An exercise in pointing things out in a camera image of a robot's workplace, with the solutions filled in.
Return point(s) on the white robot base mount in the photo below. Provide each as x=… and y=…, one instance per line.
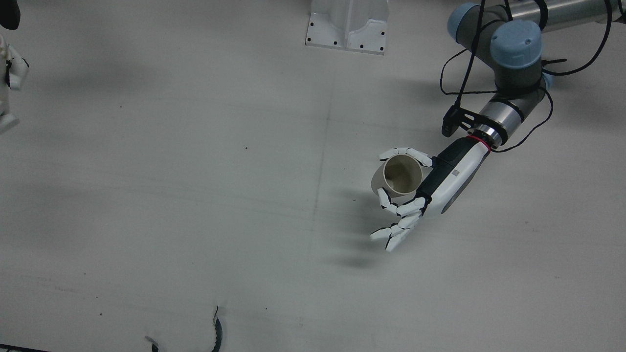
x=347, y=29

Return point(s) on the beige paper cup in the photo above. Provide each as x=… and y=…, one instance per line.
x=401, y=176

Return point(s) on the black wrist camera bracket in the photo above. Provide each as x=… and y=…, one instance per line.
x=452, y=120

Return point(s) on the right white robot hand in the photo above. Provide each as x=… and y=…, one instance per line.
x=14, y=68

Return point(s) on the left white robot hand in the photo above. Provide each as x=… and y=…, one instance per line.
x=455, y=176

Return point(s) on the left UR5e robot arm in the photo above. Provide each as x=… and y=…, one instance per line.
x=518, y=58

